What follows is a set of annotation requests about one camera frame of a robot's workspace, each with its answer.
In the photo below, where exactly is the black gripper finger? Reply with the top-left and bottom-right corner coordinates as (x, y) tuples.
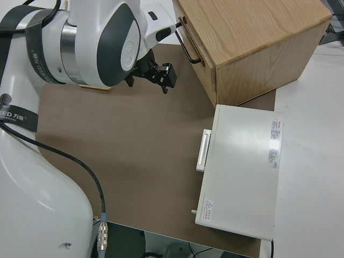
(157, 66), (177, 95)
(150, 62), (173, 79)

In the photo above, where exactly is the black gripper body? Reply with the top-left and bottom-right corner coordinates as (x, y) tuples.
(125, 51), (158, 88)

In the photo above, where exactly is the black metal drawer handle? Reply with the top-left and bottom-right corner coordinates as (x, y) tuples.
(174, 20), (203, 65)

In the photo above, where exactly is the light wooden drawer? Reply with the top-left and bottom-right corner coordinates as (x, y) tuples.
(173, 0), (218, 107)

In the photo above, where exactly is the brown table mat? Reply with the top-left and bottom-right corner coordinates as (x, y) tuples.
(34, 42), (277, 258)

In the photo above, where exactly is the light wooden cabinet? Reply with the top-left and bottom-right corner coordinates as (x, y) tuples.
(171, 0), (333, 107)

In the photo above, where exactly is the white toaster oven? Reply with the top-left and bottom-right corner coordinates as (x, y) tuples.
(193, 104), (285, 241)

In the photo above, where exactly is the white oven door handle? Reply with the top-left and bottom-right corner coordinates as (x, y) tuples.
(195, 128), (212, 173)

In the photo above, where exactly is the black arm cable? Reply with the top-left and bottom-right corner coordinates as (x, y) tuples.
(0, 122), (110, 258)

